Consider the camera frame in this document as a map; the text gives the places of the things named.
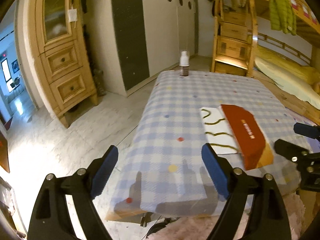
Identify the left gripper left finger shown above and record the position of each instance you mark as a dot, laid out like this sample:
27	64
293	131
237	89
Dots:
50	218

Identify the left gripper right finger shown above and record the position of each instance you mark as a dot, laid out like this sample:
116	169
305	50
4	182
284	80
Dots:
268	217

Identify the cream mattress sheet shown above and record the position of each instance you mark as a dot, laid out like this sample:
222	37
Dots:
288	82

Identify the wooden bunk bed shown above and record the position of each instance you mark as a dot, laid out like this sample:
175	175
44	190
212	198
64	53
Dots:
288	51

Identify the red and white paper bag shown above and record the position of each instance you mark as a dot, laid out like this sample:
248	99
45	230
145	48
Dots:
231	129

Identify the yellow blanket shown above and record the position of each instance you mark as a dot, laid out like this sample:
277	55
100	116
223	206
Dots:
306	73

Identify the blue checkered tablecloth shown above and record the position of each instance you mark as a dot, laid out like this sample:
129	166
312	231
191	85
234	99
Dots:
163	171

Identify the wooden stair drawers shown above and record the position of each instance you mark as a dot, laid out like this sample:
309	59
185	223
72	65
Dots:
235	37

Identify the green puffer jacket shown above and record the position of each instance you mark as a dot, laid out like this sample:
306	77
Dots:
282	17

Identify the small brown bottle white cap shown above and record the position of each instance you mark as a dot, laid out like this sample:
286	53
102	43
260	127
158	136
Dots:
184	64

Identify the wooden cabinet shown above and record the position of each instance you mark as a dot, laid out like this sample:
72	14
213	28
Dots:
57	43

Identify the white wardrobe with holes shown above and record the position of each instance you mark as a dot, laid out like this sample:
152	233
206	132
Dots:
150	36

